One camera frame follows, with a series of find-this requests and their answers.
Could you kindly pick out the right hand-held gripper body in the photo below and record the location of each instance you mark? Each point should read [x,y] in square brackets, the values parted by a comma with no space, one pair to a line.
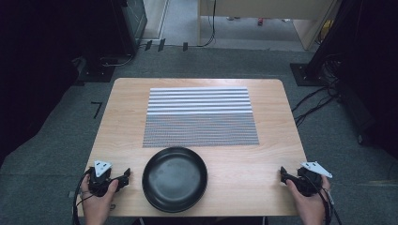
[309,182]

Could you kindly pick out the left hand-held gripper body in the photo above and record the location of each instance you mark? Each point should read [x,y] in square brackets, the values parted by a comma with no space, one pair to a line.
[99,182]

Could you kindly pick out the person's right hand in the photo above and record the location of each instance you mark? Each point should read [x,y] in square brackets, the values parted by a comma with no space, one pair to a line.
[308,204]

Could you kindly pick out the person's left hand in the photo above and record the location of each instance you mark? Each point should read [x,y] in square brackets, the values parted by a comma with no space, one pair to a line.
[97,204]

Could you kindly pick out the black round plate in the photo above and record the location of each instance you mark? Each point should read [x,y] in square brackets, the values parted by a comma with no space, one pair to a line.
[174,179]

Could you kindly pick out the grey white striped placemat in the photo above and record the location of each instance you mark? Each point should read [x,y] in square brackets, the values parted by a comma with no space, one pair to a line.
[200,118]

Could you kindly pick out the black tape strip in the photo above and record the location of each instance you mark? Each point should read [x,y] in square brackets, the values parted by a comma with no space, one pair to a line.
[161,45]
[185,47]
[148,45]

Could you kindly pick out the dark curtain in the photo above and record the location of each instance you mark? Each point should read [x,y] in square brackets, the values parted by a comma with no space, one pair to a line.
[366,62]
[37,62]

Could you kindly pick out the yellow object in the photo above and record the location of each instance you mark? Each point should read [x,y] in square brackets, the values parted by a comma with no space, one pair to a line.
[327,31]

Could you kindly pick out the dark glass cabinet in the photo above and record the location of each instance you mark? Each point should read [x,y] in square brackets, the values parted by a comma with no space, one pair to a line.
[133,22]

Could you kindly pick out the small red object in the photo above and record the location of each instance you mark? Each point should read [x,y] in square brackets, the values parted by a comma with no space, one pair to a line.
[260,21]

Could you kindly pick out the light wooden desk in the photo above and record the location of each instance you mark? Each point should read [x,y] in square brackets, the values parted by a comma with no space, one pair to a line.
[266,7]

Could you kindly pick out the black stand base plate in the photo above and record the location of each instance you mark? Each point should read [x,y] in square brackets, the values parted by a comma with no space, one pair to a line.
[302,75]

